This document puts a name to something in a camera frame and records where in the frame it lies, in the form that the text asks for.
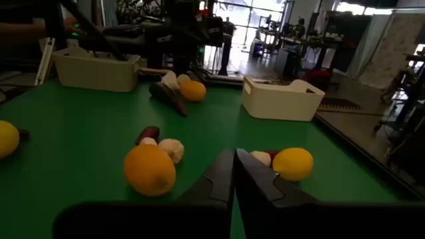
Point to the white plastic basket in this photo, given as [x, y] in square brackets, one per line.
[279, 103]

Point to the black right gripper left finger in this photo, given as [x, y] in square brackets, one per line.
[199, 212]

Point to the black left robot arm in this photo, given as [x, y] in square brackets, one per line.
[182, 40]

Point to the small dark purple vegetable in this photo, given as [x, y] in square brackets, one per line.
[149, 132]
[274, 154]
[24, 134]

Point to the white garlic bulb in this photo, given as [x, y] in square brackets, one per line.
[183, 79]
[260, 157]
[172, 149]
[170, 80]
[148, 141]

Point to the clear tray with garlic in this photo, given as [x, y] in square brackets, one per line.
[96, 76]

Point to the black diagonal frame strut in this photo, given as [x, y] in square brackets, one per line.
[96, 33]

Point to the orange fruit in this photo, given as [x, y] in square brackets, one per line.
[149, 171]

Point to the blue wheeled stand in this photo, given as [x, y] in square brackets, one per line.
[410, 96]

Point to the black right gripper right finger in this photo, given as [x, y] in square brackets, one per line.
[282, 215]

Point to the green table mat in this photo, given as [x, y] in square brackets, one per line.
[83, 116]

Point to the white flat panel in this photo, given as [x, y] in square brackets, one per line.
[44, 63]

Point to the dark purple eggplant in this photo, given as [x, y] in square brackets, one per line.
[166, 94]

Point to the plain white curtain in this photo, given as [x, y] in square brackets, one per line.
[368, 46]

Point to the yellow lemon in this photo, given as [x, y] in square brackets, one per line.
[8, 139]
[292, 164]

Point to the yellow-orange citrus fruit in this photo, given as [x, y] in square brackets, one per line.
[192, 91]

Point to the dark work desk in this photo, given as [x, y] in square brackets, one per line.
[312, 43]

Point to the floral patterned curtain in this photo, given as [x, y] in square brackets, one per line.
[398, 49]

